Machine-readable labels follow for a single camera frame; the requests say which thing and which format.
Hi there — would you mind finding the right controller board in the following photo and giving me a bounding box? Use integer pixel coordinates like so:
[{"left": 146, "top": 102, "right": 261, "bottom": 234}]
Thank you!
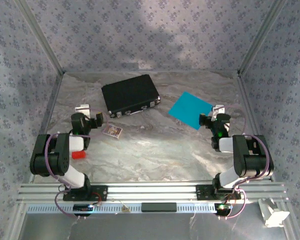
[{"left": 214, "top": 202, "right": 233, "bottom": 216}]

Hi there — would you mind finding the white plastic bracket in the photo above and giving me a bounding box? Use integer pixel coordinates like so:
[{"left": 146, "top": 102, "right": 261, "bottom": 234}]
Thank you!
[{"left": 257, "top": 198, "right": 291, "bottom": 228}]

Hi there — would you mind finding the black hard case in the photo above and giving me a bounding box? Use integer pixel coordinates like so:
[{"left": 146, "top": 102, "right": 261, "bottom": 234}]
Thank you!
[{"left": 101, "top": 74, "right": 162, "bottom": 119}]

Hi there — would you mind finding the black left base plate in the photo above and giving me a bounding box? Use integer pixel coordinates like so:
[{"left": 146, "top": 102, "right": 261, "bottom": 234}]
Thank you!
[{"left": 62, "top": 185, "right": 109, "bottom": 202}]

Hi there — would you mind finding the aluminium mounting rail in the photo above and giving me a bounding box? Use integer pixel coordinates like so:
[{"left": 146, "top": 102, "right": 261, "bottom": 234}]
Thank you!
[{"left": 16, "top": 181, "right": 290, "bottom": 204}]

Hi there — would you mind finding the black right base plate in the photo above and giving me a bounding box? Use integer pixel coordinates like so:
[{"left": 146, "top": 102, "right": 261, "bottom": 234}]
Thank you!
[{"left": 195, "top": 184, "right": 242, "bottom": 201}]

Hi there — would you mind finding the slotted grey cable duct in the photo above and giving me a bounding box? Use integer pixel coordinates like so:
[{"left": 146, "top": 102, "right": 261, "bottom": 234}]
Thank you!
[{"left": 26, "top": 203, "right": 217, "bottom": 215}]

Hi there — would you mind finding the left controller board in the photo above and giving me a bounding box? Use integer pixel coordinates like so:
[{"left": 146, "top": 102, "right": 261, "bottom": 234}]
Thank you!
[{"left": 73, "top": 203, "right": 95, "bottom": 217}]

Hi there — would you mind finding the aluminium frame bar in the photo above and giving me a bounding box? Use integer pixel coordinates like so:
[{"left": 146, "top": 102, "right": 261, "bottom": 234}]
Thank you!
[
  {"left": 277, "top": 202, "right": 300, "bottom": 240},
  {"left": 28, "top": 72, "right": 66, "bottom": 183},
  {"left": 8, "top": 203, "right": 28, "bottom": 240},
  {"left": 236, "top": 71, "right": 276, "bottom": 182}
]

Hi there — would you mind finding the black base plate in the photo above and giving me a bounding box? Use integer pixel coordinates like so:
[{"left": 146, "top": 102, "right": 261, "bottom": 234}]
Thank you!
[
  {"left": 195, "top": 184, "right": 242, "bottom": 201},
  {"left": 62, "top": 185, "right": 109, "bottom": 202}
]

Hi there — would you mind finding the black rectangular block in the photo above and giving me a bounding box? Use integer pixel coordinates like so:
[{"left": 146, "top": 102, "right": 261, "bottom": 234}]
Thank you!
[{"left": 141, "top": 202, "right": 178, "bottom": 213}]

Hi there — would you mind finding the controller board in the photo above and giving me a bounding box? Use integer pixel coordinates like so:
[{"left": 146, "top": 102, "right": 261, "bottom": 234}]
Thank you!
[
  {"left": 214, "top": 202, "right": 233, "bottom": 216},
  {"left": 73, "top": 203, "right": 95, "bottom": 217}
]

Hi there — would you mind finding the small printed card box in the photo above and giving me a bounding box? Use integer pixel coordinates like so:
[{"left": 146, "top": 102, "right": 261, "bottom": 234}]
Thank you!
[{"left": 102, "top": 124, "right": 123, "bottom": 140}]

